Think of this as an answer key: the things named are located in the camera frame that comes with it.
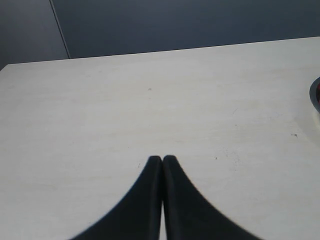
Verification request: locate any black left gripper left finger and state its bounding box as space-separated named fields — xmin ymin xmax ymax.
xmin=73 ymin=156 xmax=163 ymax=240

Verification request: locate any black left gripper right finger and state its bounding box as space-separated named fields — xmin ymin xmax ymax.
xmin=163 ymin=155 xmax=258 ymax=240

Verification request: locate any steel bowl of candies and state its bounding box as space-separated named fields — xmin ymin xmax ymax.
xmin=309 ymin=77 xmax=320 ymax=113

